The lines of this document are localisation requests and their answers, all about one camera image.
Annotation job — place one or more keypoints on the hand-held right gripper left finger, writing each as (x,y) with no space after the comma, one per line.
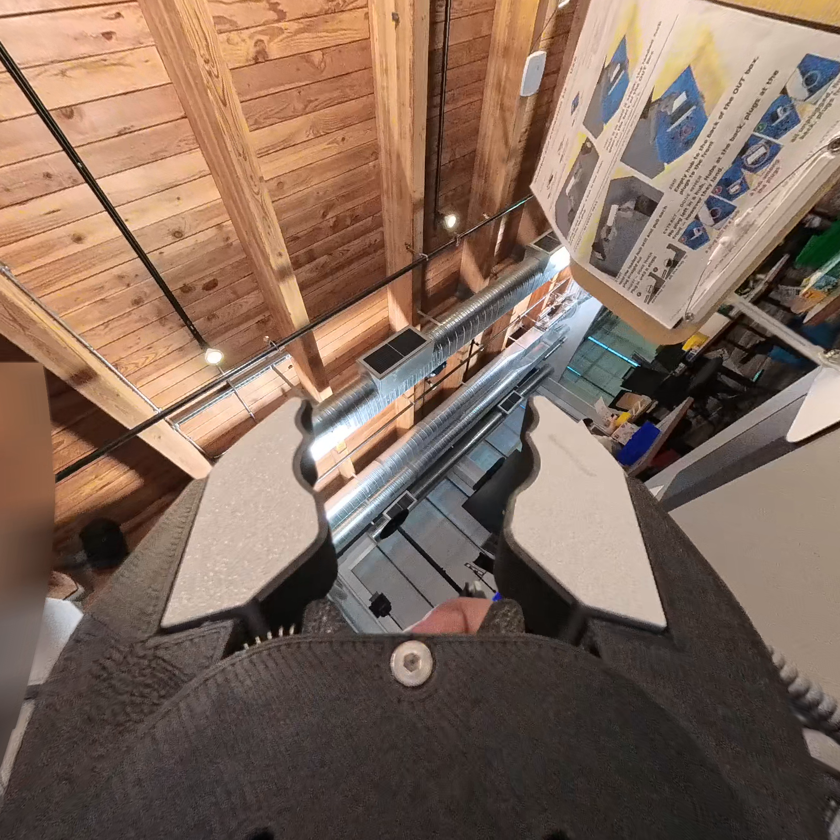
(249,525)

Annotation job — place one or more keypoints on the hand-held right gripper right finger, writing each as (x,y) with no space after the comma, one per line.
(577,525)

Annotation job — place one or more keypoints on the grey desk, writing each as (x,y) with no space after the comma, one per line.
(754,525)

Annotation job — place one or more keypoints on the person's right hand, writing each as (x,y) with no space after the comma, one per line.
(453,615)

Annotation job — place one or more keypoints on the blue storage bin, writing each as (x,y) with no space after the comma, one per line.
(640,441)

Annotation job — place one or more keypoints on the black round device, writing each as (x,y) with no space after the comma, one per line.
(103,543)

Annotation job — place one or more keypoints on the round ceiling spot lamp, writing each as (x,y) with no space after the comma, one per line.
(213,356)
(450,220)

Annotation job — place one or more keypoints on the wooden display board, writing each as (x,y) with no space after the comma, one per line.
(630,308)

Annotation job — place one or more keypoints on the long black ceiling pipe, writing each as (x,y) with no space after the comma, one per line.
(341,308)

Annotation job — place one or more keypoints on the white document stand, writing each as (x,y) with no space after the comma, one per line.
(814,407)

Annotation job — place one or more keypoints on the green box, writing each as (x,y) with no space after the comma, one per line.
(820,256)

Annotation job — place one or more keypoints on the black lighting track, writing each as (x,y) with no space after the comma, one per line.
(98,190)

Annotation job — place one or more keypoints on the printed instruction sheet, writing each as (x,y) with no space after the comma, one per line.
(689,131)

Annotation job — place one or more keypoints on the thin black ceiling conduit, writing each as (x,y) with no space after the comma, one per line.
(441,131)

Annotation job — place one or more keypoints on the white ceiling sensor box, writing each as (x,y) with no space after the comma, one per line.
(535,73)

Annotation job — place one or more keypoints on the silver ventilation duct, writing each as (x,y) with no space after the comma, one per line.
(420,466)
(472,308)

